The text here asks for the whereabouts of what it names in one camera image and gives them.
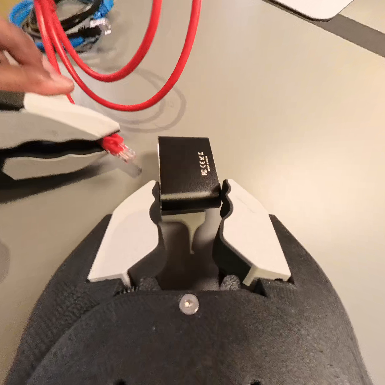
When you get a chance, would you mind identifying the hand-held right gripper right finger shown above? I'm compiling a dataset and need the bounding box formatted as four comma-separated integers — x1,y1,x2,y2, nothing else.
211,179,291,285

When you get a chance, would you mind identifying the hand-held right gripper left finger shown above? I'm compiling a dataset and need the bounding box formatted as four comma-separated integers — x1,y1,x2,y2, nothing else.
87,180,166,285

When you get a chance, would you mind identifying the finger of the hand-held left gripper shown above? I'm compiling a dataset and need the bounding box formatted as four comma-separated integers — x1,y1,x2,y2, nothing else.
0,147,110,181
0,93,121,150

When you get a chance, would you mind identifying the red ethernet cable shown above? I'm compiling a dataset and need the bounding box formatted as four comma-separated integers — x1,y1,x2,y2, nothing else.
33,0,202,164

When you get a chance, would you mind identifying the black ethernet port hub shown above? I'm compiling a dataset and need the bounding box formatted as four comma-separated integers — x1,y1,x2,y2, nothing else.
157,136,224,215

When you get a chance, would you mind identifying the black ethernet cable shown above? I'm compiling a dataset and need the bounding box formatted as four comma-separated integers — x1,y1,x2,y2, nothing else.
50,0,104,40

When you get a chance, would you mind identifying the person's left hand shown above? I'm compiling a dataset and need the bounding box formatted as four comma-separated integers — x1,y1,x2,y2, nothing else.
0,15,75,96

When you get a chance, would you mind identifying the printed sign stand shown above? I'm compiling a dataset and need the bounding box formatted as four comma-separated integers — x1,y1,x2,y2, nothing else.
261,0,355,21

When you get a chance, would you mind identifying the blue ethernet cable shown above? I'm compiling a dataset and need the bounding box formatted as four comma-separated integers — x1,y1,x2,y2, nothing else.
8,0,112,54

